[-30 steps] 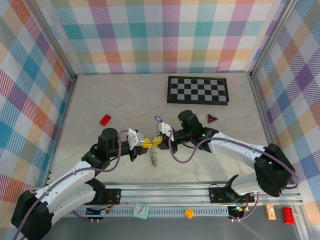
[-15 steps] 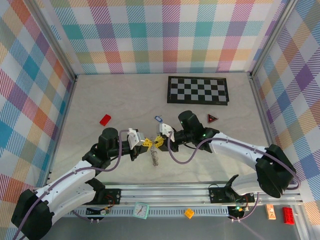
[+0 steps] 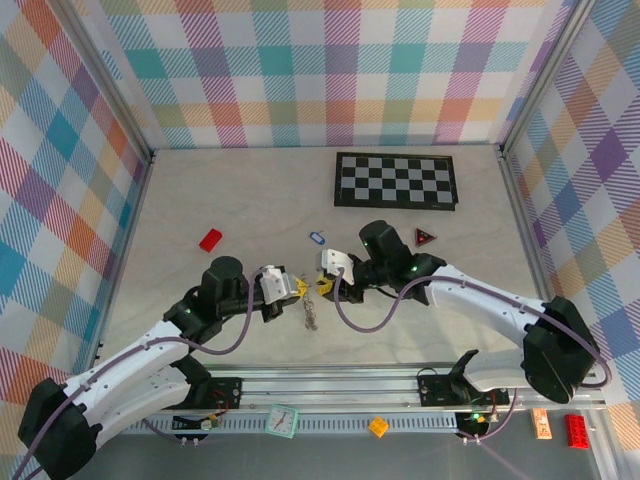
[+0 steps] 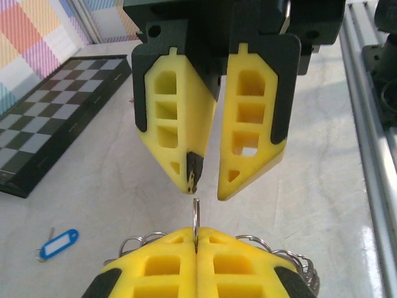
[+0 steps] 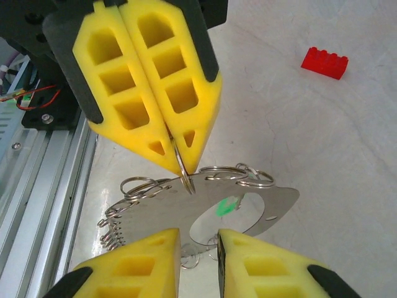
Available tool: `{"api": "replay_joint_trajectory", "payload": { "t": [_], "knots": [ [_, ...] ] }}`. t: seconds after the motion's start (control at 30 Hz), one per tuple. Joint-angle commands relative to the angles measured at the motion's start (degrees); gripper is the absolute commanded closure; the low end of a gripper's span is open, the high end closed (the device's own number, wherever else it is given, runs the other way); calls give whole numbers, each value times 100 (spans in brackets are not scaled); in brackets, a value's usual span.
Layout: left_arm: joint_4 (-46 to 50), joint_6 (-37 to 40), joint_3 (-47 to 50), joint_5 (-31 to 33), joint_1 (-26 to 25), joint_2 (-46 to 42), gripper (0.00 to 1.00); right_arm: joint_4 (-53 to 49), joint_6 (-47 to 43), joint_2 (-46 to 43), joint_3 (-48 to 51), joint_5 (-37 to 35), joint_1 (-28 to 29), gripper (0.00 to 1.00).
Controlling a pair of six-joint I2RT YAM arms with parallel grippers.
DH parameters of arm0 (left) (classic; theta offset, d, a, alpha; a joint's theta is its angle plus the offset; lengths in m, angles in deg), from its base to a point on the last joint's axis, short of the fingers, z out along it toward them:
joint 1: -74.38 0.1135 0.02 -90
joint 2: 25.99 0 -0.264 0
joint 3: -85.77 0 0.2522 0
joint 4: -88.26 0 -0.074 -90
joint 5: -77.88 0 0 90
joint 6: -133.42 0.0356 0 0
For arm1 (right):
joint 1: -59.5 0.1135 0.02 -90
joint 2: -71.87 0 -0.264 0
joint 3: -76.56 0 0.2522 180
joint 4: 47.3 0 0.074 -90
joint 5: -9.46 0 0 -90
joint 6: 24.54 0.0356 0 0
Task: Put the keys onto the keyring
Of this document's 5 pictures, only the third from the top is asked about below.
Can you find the metal keyring bunch with keys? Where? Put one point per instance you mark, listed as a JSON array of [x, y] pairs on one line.
[[310, 315]]

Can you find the blue key tag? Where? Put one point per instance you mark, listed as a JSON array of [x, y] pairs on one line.
[[316, 238]]

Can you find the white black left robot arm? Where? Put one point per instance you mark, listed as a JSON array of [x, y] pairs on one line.
[[130, 360]]

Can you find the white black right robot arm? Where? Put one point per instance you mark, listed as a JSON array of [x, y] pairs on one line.
[[490, 305]]

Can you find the red black triangle sign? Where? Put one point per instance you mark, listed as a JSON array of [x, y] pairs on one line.
[[424, 238]]

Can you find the small red toy brick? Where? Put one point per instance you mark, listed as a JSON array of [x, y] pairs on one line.
[[210, 240]]

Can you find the black white chessboard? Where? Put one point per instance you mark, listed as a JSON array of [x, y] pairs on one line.
[[395, 182]]

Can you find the mint green alarm clock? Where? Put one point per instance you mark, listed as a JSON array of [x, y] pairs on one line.
[[281, 421]]

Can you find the orange toy brick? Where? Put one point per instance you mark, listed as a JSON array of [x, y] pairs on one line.
[[378, 426]]

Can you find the large red toy brick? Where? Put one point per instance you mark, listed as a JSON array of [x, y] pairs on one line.
[[577, 430]]

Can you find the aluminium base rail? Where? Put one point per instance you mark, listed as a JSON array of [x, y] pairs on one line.
[[330, 390]]

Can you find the aluminium frame side bar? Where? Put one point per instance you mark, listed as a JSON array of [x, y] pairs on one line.
[[127, 240], [520, 220]]

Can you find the aluminium frame post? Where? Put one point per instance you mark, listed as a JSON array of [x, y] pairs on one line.
[[545, 75], [110, 85]]

